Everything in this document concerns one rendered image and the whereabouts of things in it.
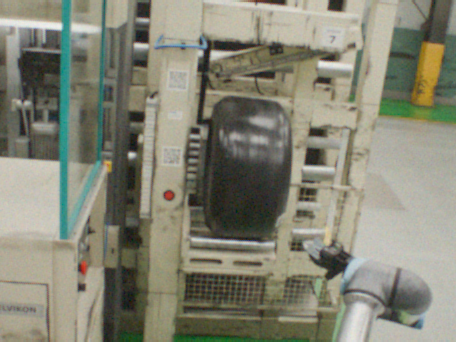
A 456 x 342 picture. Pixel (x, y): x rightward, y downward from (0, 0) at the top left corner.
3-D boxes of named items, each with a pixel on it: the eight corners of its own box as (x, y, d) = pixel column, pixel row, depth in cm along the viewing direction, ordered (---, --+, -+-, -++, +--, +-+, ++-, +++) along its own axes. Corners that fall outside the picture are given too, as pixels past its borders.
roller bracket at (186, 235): (180, 258, 211) (182, 235, 208) (181, 215, 249) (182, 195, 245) (189, 258, 212) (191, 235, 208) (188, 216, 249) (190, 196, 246)
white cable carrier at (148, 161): (140, 217, 218) (146, 99, 202) (140, 212, 223) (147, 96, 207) (151, 218, 218) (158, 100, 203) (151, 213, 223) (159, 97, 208)
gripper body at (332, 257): (331, 237, 194) (359, 254, 187) (330, 253, 200) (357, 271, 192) (317, 248, 190) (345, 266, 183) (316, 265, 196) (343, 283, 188)
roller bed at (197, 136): (155, 194, 256) (159, 132, 246) (156, 183, 270) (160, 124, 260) (197, 197, 258) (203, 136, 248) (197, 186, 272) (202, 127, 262)
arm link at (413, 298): (444, 274, 144) (426, 305, 188) (403, 263, 148) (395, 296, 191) (434, 316, 140) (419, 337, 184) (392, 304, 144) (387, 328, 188)
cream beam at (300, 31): (200, 39, 221) (203, 2, 216) (199, 33, 244) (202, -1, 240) (347, 54, 227) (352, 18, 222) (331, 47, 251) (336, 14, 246)
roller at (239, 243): (187, 236, 218) (187, 247, 217) (188, 233, 214) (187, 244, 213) (274, 241, 222) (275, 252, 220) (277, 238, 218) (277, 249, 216)
